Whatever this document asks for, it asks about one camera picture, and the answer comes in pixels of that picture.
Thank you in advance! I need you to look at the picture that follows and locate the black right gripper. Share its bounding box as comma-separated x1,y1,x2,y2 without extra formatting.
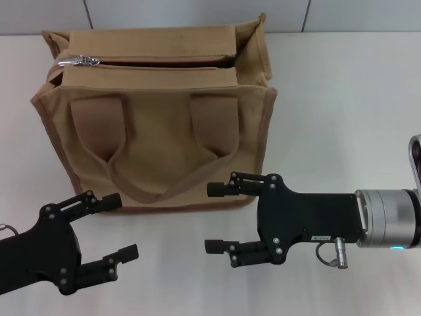
204,171,365,269

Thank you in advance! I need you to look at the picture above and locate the silver metal zipper pull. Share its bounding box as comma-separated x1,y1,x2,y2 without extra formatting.
57,54,100,68

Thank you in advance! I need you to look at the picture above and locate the khaki canvas food bag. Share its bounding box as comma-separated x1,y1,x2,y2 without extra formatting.
30,12,279,215

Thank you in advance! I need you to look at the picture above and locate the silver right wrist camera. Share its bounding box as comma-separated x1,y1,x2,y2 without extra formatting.
408,134,421,202

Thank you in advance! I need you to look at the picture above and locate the grey right gripper cable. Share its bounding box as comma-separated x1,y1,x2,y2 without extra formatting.
315,237,350,269

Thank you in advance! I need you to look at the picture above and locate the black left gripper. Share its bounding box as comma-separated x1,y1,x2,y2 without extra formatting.
0,190,140,296

